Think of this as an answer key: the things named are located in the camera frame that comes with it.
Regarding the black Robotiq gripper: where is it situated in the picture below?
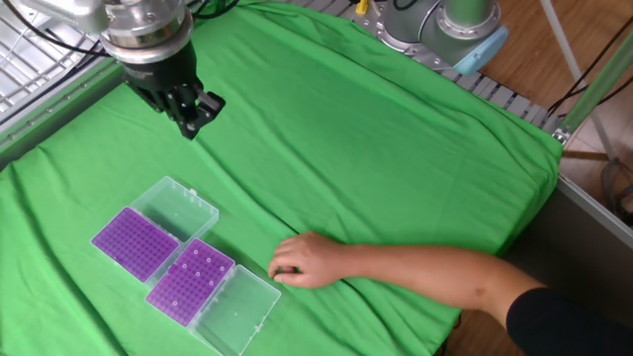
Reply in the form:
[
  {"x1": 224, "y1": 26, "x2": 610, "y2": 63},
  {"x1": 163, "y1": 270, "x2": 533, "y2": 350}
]
[{"x1": 121, "y1": 42, "x2": 227, "y2": 141}]

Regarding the purple rack pipette tip box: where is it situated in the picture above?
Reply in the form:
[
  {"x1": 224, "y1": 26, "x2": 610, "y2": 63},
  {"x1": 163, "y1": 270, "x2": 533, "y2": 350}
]
[
  {"x1": 90, "y1": 175, "x2": 221, "y2": 286},
  {"x1": 144, "y1": 237, "x2": 282, "y2": 356}
]

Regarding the person's right forearm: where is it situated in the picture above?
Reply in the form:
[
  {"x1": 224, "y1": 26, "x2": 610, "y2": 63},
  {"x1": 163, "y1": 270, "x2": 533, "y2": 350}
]
[{"x1": 344, "y1": 240, "x2": 545, "y2": 330}]

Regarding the person's right hand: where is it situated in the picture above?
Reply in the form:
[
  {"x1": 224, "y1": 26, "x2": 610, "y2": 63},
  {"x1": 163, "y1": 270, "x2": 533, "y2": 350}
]
[{"x1": 266, "y1": 230, "x2": 350, "y2": 291}]

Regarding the green table cloth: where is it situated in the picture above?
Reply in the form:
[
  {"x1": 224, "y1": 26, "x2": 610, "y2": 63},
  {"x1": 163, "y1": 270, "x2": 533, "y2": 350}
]
[{"x1": 0, "y1": 0, "x2": 565, "y2": 356}]

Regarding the white thin rod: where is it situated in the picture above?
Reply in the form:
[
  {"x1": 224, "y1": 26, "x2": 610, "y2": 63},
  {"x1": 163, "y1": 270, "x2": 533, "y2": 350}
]
[{"x1": 538, "y1": 0, "x2": 617, "y2": 162}]

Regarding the black shirt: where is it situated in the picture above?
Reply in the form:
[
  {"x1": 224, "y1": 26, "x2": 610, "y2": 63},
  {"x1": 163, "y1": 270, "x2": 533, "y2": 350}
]
[{"x1": 503, "y1": 287, "x2": 633, "y2": 356}]

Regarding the silver wrist coupling ring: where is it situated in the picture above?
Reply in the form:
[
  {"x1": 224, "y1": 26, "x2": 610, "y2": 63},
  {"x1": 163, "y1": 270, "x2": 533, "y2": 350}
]
[{"x1": 100, "y1": 0, "x2": 195, "y2": 65}]

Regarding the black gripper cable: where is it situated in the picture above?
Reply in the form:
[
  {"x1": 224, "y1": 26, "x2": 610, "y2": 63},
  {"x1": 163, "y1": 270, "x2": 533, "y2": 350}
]
[{"x1": 190, "y1": 0, "x2": 241, "y2": 21}]

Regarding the black floor cable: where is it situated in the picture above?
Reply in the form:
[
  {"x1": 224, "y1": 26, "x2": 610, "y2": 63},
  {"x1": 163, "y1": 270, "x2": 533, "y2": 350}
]
[{"x1": 546, "y1": 17, "x2": 633, "y2": 120}]

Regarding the aluminium frame beam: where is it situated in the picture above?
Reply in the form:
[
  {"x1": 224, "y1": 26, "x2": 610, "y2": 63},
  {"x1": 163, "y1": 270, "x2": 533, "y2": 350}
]
[{"x1": 553, "y1": 29, "x2": 633, "y2": 145}]

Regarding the grey cable coil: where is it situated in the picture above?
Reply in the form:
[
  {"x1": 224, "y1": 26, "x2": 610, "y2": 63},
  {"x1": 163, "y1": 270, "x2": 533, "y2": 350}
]
[{"x1": 600, "y1": 157, "x2": 633, "y2": 224}]

